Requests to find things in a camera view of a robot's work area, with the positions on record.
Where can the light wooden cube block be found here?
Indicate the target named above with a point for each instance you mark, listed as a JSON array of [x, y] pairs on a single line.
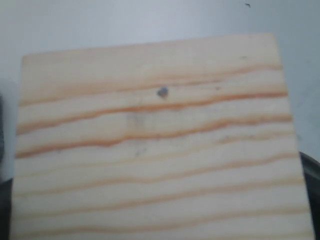
[[176, 140]]

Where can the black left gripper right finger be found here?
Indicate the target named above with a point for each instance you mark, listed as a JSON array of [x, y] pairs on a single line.
[[311, 169]]

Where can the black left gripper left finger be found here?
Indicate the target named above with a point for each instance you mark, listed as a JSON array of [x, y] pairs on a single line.
[[5, 186]]

